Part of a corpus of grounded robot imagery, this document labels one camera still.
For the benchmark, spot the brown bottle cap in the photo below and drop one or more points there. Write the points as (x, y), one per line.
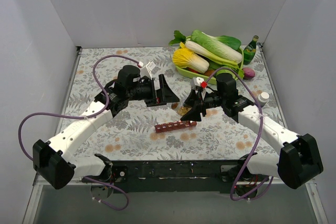
(174, 106)

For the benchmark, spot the green napa cabbage toy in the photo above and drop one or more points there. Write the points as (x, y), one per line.
(215, 47)

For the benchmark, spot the round green cabbage toy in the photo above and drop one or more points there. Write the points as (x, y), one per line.
(231, 70)

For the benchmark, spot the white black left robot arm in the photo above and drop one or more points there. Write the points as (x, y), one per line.
(54, 159)

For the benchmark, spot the yellow napa cabbage toy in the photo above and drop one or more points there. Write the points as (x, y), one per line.
(185, 58)

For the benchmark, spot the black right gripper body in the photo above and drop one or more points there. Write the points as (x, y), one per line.
(202, 103)

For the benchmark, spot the small white pill bottle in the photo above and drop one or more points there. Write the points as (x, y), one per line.
(263, 98)

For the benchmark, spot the dark red weekly pill organizer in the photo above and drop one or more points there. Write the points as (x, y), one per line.
(174, 126)

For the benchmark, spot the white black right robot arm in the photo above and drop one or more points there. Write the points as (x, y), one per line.
(298, 159)

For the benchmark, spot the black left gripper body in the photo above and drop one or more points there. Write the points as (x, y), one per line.
(157, 92)

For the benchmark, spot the green plastic vegetable tray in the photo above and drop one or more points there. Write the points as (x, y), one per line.
(190, 74)

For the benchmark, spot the purple onion toy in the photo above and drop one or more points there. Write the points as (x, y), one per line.
(248, 73)

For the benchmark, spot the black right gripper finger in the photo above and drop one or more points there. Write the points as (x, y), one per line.
(194, 114)
(191, 99)

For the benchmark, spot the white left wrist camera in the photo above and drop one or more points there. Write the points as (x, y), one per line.
(146, 69)

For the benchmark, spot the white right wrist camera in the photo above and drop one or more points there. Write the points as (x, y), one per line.
(198, 83)

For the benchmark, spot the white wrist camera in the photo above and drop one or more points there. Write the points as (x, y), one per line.
(146, 69)
(198, 83)

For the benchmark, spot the floral patterned table mat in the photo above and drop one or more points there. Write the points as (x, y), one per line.
(130, 135)

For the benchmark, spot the clear bottle of yellow pills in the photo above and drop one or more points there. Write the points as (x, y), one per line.
(182, 110)

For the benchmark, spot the green glass bottle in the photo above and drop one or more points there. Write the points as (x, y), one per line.
(250, 50)

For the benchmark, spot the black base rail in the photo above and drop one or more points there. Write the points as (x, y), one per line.
(171, 176)

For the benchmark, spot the dark green leafy vegetable toy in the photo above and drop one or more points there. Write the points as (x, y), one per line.
(232, 42)

